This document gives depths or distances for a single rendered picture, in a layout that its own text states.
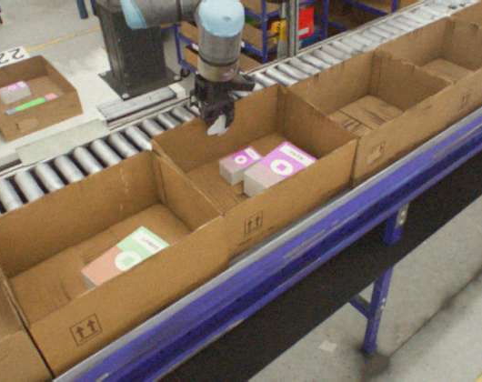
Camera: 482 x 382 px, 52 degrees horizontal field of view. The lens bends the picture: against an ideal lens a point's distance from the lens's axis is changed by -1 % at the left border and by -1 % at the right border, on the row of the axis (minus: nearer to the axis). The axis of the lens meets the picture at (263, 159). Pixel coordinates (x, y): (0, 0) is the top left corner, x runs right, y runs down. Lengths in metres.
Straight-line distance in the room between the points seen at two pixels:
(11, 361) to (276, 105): 0.87
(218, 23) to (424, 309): 1.54
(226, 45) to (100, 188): 0.43
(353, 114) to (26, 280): 1.00
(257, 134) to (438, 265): 1.24
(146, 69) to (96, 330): 1.23
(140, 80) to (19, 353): 1.30
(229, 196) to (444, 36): 1.05
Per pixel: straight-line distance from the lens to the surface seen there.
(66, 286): 1.15
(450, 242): 2.47
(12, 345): 0.93
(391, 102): 1.63
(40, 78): 2.25
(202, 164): 1.32
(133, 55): 1.96
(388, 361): 2.04
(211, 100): 1.16
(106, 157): 1.70
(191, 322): 1.01
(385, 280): 1.67
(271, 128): 1.42
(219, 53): 1.06
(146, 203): 1.26
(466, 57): 1.90
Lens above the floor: 1.74
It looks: 38 degrees down
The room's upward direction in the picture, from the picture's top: 1 degrees counter-clockwise
